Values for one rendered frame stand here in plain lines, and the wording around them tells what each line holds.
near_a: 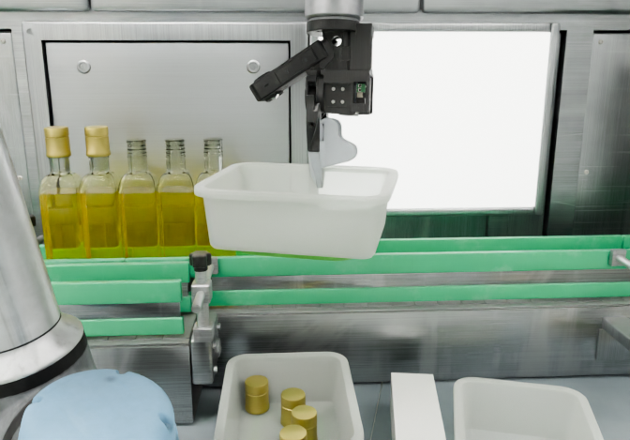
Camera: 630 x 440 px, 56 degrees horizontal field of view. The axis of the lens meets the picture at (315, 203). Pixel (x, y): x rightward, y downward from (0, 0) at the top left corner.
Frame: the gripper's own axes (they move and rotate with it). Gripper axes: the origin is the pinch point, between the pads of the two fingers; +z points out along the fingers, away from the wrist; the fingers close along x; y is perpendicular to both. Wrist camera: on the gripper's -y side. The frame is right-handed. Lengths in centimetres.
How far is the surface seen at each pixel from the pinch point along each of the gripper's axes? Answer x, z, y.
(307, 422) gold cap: -7.2, 30.8, 0.9
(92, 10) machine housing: 17, -25, -41
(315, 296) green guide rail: 11.5, 19.8, -1.6
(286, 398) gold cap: -3.1, 29.8, -2.9
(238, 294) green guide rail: 8.7, 19.3, -13.3
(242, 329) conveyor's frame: 7.7, 24.6, -12.3
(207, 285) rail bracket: -4.4, 14.5, -13.5
